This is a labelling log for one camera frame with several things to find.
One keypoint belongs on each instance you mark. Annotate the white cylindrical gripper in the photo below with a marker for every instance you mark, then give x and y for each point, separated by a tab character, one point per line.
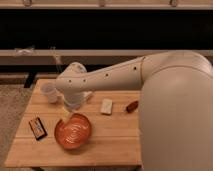
73	101

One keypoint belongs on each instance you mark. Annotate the red pepper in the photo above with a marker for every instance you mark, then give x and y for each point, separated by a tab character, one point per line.
132	107

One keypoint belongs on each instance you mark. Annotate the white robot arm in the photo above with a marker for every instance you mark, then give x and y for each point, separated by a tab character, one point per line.
175	105

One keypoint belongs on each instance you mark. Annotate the white plastic bottle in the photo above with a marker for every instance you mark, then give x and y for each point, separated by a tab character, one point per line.
88	95

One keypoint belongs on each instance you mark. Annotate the orange ribbed bowl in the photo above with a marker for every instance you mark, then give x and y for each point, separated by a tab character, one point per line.
74	132

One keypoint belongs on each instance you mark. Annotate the white sponge block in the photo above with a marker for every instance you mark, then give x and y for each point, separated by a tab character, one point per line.
106	107

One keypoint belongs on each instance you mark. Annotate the dark snack packet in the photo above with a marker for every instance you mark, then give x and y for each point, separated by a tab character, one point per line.
37	128

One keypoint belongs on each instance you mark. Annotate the wooden table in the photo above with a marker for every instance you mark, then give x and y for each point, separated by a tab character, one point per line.
114	140

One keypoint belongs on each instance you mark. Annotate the grey wall rail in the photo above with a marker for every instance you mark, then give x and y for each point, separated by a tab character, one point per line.
47	57

